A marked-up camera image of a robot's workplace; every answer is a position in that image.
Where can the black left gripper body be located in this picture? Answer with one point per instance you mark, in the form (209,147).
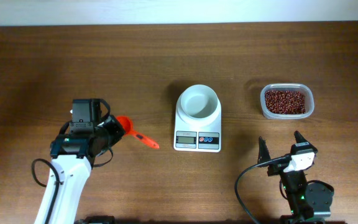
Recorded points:
(109,130)

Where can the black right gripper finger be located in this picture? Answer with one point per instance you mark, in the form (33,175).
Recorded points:
(300,140)
(264,155)

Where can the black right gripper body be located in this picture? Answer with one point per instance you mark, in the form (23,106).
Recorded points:
(279,167)

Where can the red plastic measuring scoop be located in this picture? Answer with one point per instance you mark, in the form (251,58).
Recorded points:
(128,127)

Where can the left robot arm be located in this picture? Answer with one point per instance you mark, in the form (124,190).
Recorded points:
(63,177)

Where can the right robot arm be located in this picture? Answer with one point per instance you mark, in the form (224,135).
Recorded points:
(309,200)

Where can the white digital kitchen scale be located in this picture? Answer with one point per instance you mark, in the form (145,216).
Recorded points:
(197,135)

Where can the clear plastic bean container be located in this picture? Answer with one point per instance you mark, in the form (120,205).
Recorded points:
(309,100)

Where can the red beans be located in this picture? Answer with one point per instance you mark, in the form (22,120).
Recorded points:
(285,102)

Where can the white round bowl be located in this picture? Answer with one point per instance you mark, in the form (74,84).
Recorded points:
(200,102)

